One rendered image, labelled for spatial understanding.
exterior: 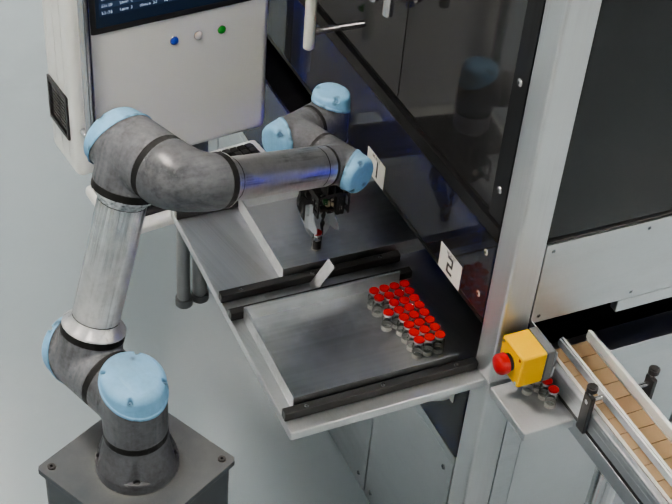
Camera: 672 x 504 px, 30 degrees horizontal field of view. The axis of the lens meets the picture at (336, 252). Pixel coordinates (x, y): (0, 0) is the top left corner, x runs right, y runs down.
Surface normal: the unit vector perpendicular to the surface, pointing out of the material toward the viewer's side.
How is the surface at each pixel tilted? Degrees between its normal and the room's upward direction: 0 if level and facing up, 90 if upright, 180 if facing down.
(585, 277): 90
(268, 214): 0
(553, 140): 90
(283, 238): 0
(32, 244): 0
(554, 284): 90
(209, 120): 90
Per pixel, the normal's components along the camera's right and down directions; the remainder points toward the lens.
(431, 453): -0.91, 0.21
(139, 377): 0.16, -0.70
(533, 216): 0.40, 0.61
